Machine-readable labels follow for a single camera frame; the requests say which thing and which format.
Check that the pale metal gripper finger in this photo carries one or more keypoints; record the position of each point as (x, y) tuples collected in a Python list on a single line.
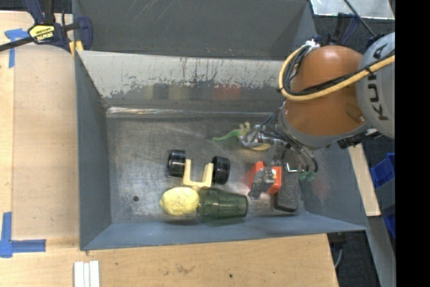
[(269, 180), (256, 185)]

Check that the orange block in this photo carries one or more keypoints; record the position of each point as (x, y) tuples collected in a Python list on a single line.
[(277, 182)]

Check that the yellow flat piece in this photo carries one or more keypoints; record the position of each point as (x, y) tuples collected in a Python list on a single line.
[(260, 146)]

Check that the dark grey sponge block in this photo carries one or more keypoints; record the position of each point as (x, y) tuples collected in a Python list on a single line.
[(288, 193)]

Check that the green glass cup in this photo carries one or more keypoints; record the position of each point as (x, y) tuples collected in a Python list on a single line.
[(223, 205)]

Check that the green toy lizard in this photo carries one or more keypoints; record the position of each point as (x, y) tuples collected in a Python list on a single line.
[(231, 135)]

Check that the cream toy axle black wheels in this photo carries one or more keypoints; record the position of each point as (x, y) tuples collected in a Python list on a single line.
[(196, 174)]

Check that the yellow lemon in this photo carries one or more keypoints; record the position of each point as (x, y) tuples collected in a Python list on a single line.
[(178, 201)]

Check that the grey metal bin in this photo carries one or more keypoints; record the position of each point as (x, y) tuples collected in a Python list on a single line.
[(141, 151)]

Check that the pale wood board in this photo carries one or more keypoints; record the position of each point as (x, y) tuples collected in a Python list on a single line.
[(43, 144)]

